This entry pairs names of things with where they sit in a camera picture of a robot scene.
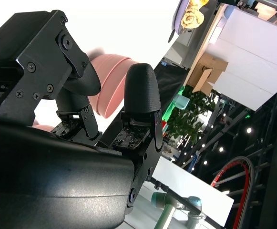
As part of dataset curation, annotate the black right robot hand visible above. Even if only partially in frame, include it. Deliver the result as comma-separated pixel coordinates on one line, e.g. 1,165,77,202
0,9,164,229

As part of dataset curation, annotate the purple bowl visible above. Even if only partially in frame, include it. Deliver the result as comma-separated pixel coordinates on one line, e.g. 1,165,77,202
173,0,192,35

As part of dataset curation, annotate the white background table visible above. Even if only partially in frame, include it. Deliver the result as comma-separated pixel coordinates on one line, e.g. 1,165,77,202
151,156,236,221

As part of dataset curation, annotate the black tripod pole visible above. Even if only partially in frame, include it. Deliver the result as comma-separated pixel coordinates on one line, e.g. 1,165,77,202
151,177,225,227

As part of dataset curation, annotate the green leafy plant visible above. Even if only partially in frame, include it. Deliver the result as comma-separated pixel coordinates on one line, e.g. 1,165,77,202
168,85,216,145

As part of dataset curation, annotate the teal cylinder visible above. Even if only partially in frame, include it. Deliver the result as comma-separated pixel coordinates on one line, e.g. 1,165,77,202
175,94,191,110

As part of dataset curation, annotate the brown cardboard box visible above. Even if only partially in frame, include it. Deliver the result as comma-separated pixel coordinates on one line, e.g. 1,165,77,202
187,52,229,96

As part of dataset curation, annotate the yellow food item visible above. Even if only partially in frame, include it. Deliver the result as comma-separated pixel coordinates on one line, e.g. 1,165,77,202
181,0,209,30

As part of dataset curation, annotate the white partition board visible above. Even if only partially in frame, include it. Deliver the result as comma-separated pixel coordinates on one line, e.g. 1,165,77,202
207,4,277,112

